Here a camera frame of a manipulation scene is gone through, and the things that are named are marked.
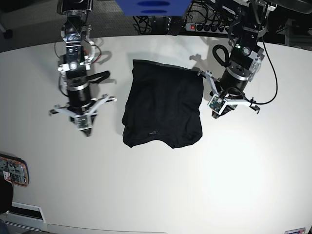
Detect white power strip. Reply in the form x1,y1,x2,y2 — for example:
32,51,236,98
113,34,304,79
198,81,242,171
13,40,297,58
185,23,229,34

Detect black chair castor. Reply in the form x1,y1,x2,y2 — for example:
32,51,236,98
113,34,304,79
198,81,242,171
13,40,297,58
3,29,13,39

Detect black T-shirt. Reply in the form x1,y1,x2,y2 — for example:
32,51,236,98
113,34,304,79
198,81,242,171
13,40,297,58
121,59,204,149

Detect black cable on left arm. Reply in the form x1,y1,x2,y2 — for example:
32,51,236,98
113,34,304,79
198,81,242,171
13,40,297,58
248,41,278,105

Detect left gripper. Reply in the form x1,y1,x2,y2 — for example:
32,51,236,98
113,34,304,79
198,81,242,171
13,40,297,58
211,70,249,120

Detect tangled black cables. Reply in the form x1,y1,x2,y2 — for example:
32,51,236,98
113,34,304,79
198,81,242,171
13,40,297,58
133,0,244,35

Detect colourful sticker at table edge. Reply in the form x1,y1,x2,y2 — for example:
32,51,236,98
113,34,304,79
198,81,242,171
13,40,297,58
284,228,306,234

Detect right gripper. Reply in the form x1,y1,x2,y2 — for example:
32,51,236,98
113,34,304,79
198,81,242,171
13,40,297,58
67,85,94,137

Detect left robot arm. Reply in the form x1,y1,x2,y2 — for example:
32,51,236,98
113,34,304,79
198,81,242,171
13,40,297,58
204,0,270,119

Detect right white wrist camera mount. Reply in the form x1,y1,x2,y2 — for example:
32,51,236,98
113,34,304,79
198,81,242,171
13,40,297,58
48,94,117,132

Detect black power adapter box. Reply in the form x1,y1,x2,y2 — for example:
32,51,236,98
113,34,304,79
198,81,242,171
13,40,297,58
167,16,184,36

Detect blue plastic box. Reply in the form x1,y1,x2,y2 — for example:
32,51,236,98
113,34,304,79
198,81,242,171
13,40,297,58
116,0,191,16

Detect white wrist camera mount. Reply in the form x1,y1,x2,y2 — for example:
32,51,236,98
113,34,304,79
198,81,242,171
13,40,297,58
197,70,260,119
48,94,117,132

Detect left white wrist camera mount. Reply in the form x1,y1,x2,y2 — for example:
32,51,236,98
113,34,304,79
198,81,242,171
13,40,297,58
197,70,260,119

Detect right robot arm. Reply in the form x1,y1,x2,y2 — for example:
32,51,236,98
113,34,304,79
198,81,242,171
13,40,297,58
49,0,116,137

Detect white tray with black slot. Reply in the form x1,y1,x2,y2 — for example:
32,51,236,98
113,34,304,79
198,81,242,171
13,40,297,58
0,202,46,232

